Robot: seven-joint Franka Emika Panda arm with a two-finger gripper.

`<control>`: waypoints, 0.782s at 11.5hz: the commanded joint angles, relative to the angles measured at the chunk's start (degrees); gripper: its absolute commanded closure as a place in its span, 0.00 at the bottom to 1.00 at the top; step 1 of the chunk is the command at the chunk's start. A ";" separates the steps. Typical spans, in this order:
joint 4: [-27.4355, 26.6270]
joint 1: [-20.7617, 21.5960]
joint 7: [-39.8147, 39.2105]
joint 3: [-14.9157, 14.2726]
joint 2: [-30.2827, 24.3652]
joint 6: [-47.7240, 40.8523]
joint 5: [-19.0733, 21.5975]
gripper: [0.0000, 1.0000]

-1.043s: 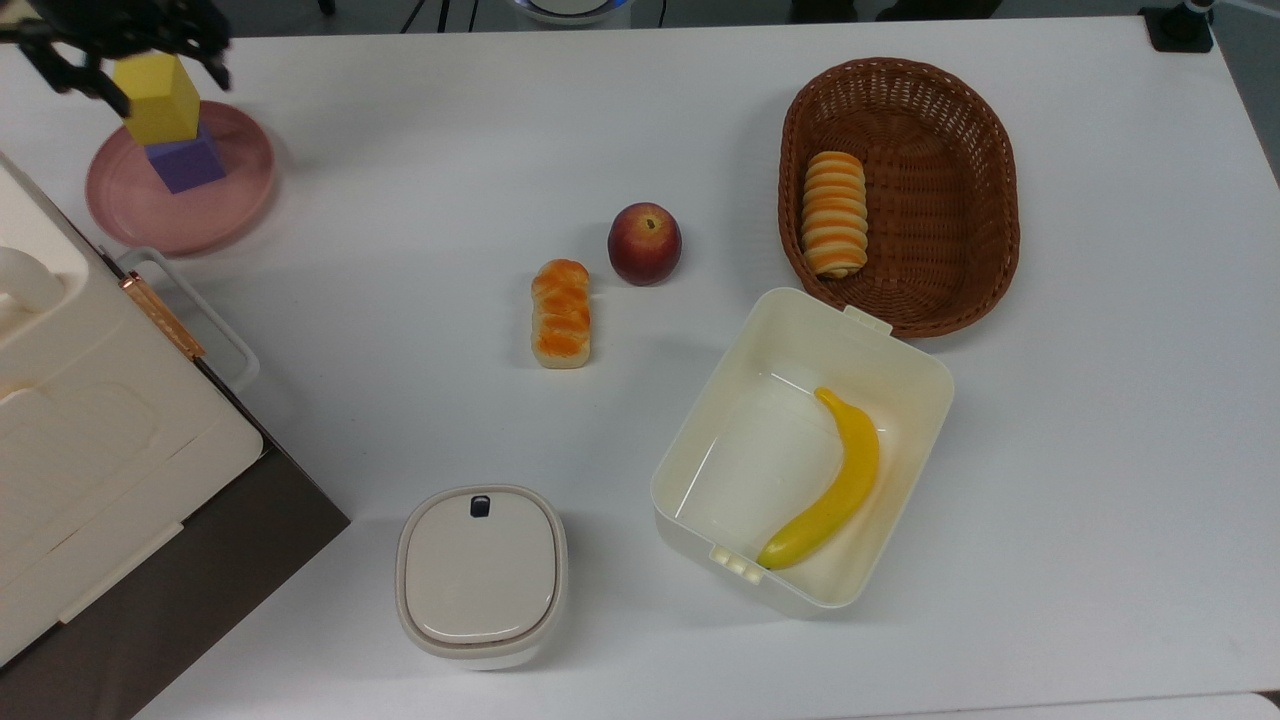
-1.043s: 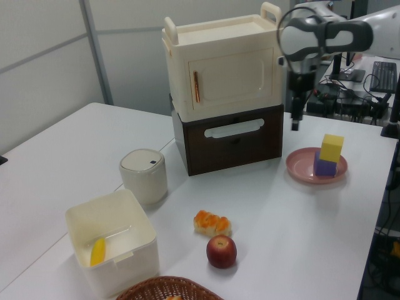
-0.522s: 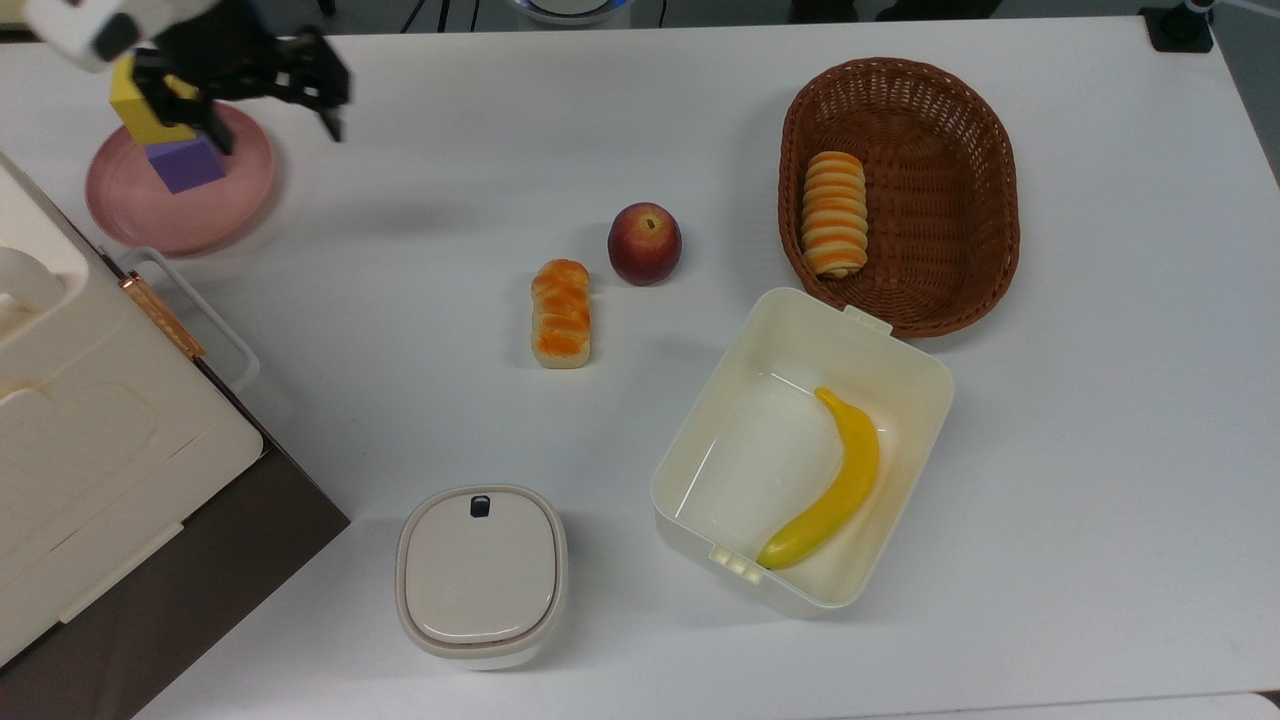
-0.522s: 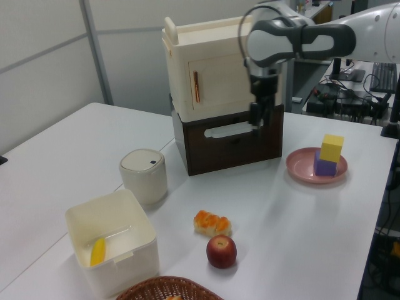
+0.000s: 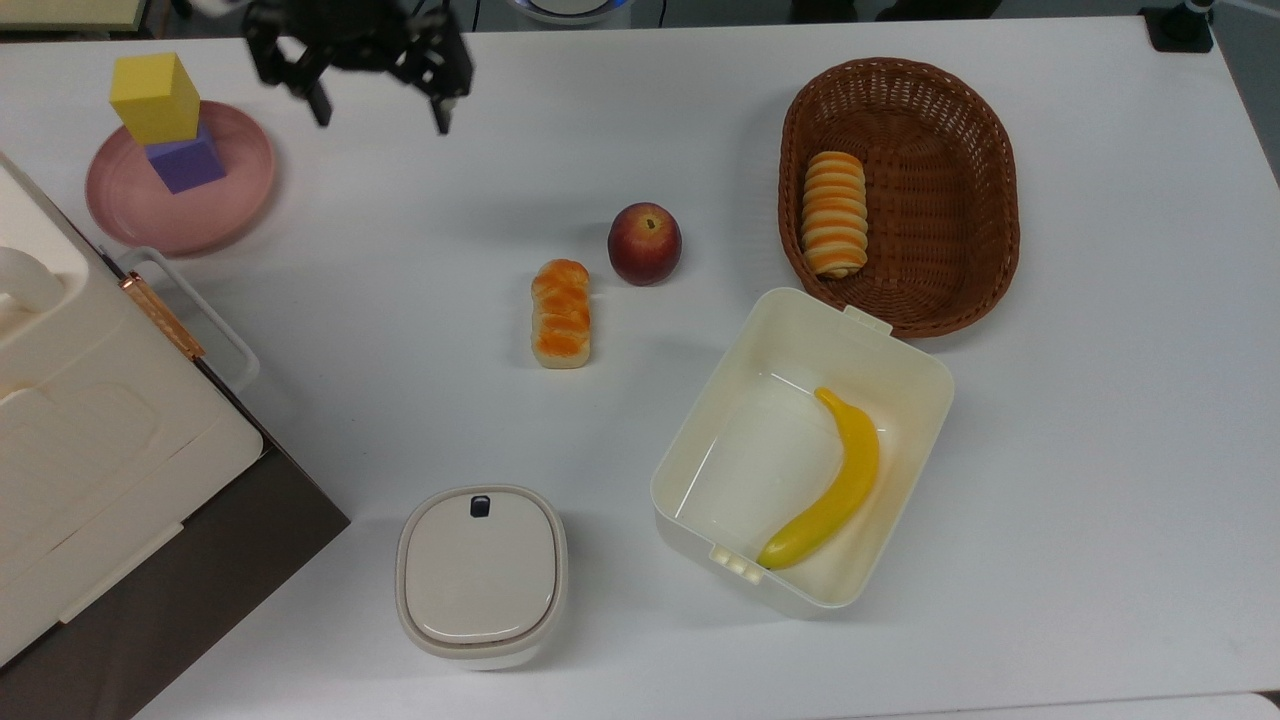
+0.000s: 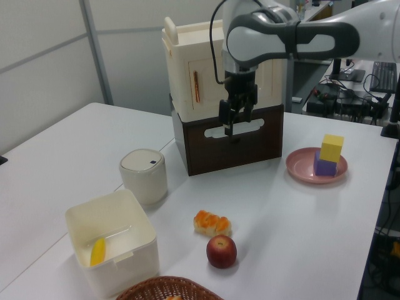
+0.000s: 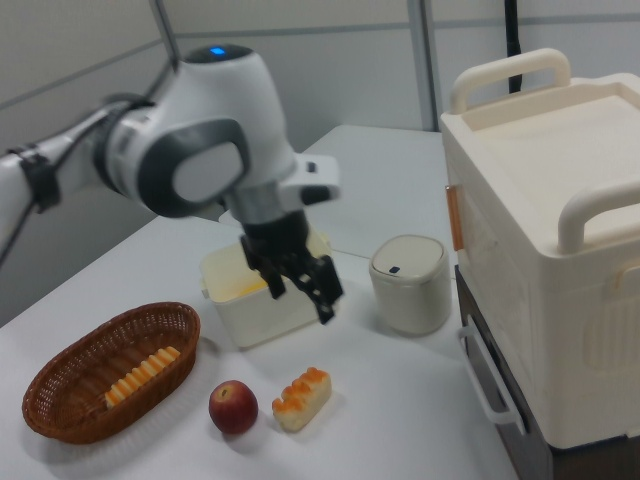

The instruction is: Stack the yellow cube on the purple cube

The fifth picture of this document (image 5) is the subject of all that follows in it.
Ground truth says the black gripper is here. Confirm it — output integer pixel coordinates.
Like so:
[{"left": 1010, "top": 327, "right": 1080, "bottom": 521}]
[{"left": 243, "top": 0, "right": 474, "bottom": 136}]

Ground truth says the yellow foam cube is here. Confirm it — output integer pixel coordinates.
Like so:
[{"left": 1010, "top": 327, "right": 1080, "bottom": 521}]
[{"left": 109, "top": 53, "right": 201, "bottom": 147}]

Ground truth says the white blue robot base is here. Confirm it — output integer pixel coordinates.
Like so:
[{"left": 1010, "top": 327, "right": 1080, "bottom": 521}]
[{"left": 508, "top": 0, "right": 633, "bottom": 25}]

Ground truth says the purple foam cube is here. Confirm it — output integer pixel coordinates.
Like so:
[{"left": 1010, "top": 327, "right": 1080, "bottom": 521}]
[{"left": 145, "top": 122, "right": 227, "bottom": 195}]

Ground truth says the pink round plate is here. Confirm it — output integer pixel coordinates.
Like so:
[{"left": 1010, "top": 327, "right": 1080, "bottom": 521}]
[{"left": 85, "top": 100, "right": 278, "bottom": 257}]

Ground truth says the orange braided bread loaf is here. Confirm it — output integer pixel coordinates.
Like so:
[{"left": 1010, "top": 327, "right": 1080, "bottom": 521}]
[{"left": 530, "top": 259, "right": 592, "bottom": 370}]

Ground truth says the red apple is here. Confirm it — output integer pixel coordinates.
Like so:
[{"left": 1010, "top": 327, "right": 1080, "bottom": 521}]
[{"left": 607, "top": 202, "right": 683, "bottom": 287}]

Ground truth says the beige panel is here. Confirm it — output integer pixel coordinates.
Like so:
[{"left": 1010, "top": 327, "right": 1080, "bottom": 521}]
[{"left": 0, "top": 0, "right": 151, "bottom": 33}]

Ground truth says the striped spiral bread roll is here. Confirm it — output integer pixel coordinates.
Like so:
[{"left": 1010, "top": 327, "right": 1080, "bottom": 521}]
[{"left": 801, "top": 151, "right": 869, "bottom": 279}]

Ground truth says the small cream lidded container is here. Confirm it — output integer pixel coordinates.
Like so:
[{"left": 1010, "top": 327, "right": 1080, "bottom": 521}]
[{"left": 395, "top": 485, "right": 569, "bottom": 671}]

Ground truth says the dark brown board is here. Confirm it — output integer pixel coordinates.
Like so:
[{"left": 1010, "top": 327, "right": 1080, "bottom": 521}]
[{"left": 0, "top": 360, "right": 351, "bottom": 720}]

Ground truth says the cream open plastic box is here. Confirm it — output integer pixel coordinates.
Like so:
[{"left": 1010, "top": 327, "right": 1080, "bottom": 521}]
[{"left": 650, "top": 287, "right": 955, "bottom": 613}]

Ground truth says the brown wicker basket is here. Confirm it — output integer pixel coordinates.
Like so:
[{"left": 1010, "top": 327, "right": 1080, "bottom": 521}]
[{"left": 778, "top": 57, "right": 1021, "bottom": 339}]

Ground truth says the yellow banana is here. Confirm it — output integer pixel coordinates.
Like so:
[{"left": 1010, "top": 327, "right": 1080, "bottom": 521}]
[{"left": 757, "top": 387, "right": 881, "bottom": 571}]

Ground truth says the large cream appliance with handle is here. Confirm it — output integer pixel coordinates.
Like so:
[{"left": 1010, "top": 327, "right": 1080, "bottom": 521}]
[{"left": 0, "top": 150, "right": 266, "bottom": 666}]

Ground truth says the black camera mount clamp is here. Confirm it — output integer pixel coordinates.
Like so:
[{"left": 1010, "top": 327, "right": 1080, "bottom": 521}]
[{"left": 1140, "top": 0, "right": 1216, "bottom": 54}]

